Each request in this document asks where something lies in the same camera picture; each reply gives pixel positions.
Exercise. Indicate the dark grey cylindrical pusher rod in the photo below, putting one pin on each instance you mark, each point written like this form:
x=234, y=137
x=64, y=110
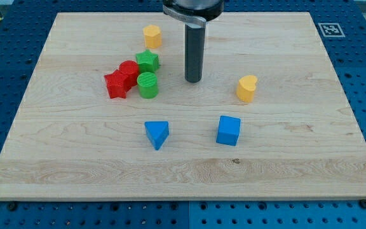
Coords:
x=194, y=53

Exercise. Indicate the black round end effector mount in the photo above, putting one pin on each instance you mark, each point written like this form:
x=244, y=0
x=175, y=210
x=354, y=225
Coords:
x=193, y=12

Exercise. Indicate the green cylinder block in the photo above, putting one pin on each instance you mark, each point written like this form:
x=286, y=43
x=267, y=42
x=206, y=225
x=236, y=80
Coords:
x=147, y=85

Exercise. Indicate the yellow hexagon block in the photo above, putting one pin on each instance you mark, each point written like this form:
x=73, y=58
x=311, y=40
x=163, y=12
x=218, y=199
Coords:
x=152, y=36

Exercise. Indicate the green star block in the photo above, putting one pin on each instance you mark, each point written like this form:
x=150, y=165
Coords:
x=147, y=61

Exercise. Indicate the yellow heart block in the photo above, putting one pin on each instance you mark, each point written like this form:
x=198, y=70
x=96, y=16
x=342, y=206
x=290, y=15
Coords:
x=246, y=88

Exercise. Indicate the red cylinder block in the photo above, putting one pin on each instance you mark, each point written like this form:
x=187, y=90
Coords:
x=131, y=69

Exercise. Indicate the red star block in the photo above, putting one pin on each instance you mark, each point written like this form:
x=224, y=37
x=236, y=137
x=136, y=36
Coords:
x=117, y=84

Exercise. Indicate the blue cube block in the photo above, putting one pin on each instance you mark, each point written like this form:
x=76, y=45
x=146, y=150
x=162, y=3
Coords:
x=228, y=130

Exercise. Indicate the blue triangle block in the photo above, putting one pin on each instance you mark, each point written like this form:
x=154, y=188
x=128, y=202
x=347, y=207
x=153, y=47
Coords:
x=157, y=132

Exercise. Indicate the light wooden board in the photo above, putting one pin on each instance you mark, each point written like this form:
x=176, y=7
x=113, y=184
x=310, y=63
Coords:
x=299, y=139

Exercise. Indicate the white fiducial marker tag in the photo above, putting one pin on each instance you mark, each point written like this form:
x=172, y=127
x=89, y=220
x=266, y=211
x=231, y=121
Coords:
x=331, y=30

